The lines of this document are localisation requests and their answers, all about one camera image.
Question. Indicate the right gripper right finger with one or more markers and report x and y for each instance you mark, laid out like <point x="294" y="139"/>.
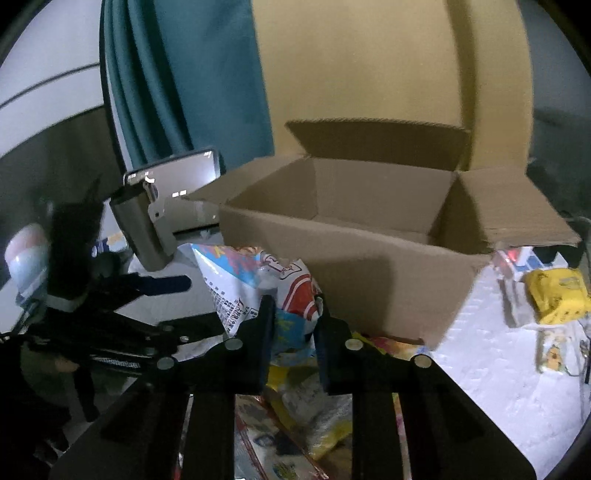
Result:
<point x="349" y="365"/>

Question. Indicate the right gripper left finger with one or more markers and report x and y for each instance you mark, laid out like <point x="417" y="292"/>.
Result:
<point x="241" y="364"/>

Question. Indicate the yellow orange snack bag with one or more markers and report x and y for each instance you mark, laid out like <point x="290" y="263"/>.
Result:
<point x="323" y="421"/>

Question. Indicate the red snack bag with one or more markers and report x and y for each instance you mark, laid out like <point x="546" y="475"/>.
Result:
<point x="237" y="437"/>

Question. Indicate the silver blue chip bag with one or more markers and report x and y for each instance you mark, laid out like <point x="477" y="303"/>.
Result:
<point x="238" y="280"/>

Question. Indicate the small blue white box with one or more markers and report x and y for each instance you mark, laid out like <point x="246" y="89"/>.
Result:
<point x="113" y="243"/>

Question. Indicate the stack of blue plates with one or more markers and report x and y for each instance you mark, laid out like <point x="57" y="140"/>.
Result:
<point x="27" y="256"/>

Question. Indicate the stainless steel tumbler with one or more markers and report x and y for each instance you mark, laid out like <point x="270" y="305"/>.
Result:
<point x="144" y="226"/>

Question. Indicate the tablet in grey case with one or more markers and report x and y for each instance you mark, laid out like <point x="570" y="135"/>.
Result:
<point x="172" y="180"/>

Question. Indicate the open cardboard box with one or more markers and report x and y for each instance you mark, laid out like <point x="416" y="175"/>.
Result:
<point x="391" y="227"/>

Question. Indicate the white power strip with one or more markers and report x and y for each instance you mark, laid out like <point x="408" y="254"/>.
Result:
<point x="512" y="266"/>

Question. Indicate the capybara sticker packet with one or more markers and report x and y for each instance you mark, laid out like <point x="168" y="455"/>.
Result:
<point x="552" y="353"/>

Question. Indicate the teal curtain left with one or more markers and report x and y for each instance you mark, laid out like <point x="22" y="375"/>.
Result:
<point x="180" y="76"/>

